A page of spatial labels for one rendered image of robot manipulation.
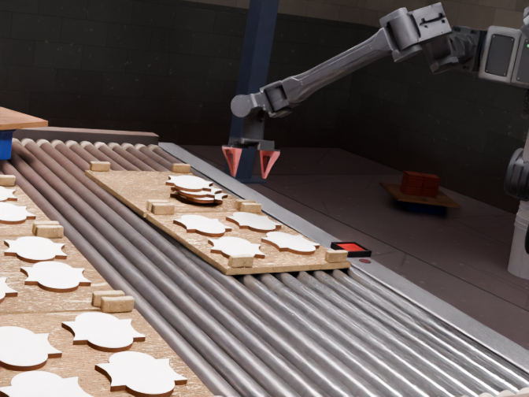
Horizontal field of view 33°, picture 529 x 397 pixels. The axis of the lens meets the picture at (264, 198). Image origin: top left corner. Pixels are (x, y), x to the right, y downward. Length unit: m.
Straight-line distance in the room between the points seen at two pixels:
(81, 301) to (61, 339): 0.18
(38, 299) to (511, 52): 1.51
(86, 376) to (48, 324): 0.20
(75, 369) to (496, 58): 1.61
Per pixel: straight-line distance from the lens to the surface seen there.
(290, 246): 2.17
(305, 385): 1.54
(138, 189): 2.53
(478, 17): 8.02
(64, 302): 1.69
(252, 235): 2.25
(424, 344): 1.82
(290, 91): 2.29
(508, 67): 2.62
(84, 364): 1.46
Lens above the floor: 1.56
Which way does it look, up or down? 14 degrees down
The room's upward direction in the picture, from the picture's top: 9 degrees clockwise
